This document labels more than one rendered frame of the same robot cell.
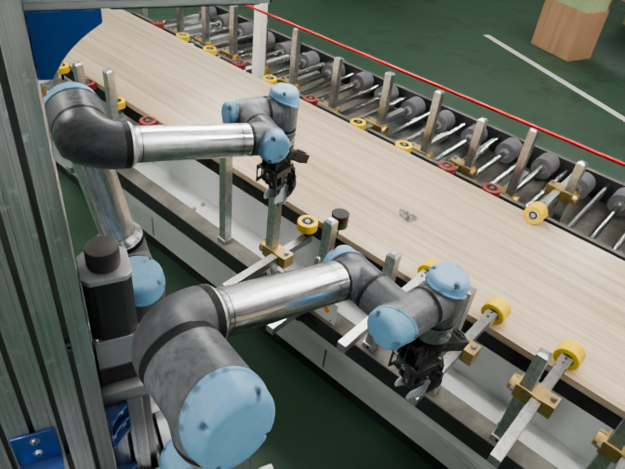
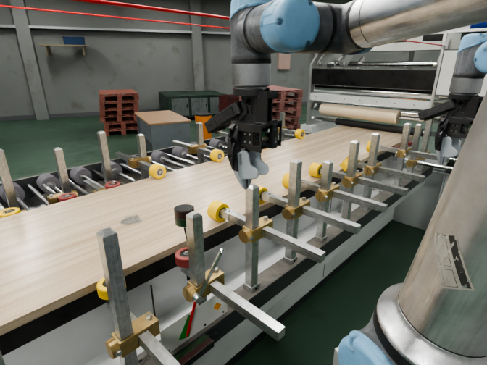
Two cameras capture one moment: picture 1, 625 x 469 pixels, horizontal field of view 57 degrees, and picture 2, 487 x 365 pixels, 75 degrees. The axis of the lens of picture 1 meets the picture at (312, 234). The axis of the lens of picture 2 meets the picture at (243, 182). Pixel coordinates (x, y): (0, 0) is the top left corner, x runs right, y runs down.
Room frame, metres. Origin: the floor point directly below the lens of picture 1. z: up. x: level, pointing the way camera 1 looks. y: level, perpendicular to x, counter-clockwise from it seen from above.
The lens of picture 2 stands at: (1.27, 0.75, 1.52)
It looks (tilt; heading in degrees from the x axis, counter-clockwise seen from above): 21 degrees down; 277
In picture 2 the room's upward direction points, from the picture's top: straight up
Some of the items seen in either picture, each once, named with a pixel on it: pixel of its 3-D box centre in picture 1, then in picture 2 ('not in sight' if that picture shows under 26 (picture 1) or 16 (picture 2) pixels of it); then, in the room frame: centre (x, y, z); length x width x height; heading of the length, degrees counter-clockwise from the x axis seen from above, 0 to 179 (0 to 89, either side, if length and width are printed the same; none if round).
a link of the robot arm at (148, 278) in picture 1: (139, 288); not in sight; (1.00, 0.40, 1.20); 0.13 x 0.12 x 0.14; 32
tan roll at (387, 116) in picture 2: not in sight; (377, 115); (0.38, -2.46, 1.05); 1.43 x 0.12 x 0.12; 143
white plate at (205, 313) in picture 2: (308, 296); (197, 320); (1.51, -0.02, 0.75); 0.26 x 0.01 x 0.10; 53
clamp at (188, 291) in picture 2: not in sight; (203, 284); (1.50, -0.07, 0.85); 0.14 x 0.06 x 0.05; 53
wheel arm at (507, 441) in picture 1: (536, 401); (333, 192); (1.02, -0.67, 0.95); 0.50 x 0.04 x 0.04; 143
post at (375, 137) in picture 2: not in sight; (369, 174); (0.76, -1.05, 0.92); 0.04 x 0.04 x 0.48; 53
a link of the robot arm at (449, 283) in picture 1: (442, 296); (475, 56); (0.76, -0.24, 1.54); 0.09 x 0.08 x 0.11; 133
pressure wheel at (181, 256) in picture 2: not in sight; (187, 266); (1.58, -0.15, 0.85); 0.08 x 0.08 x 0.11
